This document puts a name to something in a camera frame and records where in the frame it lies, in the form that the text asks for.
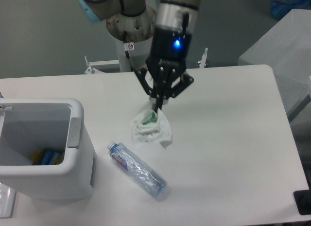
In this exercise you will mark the blue bag in background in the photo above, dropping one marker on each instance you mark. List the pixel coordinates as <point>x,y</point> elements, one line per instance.
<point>280,8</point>

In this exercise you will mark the white left mounting bracket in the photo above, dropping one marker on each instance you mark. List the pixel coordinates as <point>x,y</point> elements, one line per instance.
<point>97,67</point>

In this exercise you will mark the white covered side table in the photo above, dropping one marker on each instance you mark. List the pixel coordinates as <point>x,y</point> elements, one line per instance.
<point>286,48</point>

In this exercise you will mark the white trash can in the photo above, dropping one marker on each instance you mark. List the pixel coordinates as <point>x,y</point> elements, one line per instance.
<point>33,124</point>

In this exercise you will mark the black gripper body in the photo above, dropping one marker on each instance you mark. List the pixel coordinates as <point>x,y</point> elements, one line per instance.
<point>169,50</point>

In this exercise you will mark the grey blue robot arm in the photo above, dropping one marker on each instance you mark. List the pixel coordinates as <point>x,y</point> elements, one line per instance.
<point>176,15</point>

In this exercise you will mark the white plastic wrapper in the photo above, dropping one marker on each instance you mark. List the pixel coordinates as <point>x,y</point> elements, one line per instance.
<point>150,127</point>

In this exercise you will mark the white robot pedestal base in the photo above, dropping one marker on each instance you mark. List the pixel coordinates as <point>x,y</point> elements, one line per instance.
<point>133,37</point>

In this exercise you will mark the blue yellow trash in bin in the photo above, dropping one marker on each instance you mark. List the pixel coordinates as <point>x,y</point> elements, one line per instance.
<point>48,157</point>

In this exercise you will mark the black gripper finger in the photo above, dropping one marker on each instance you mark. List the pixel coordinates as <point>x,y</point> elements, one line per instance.
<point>153,92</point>
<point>169,85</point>

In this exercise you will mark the black device at table edge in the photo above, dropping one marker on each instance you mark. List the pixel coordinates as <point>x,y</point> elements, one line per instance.
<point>303,201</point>

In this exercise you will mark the clear plastic water bottle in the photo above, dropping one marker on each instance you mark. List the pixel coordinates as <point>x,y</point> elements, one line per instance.
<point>136,168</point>

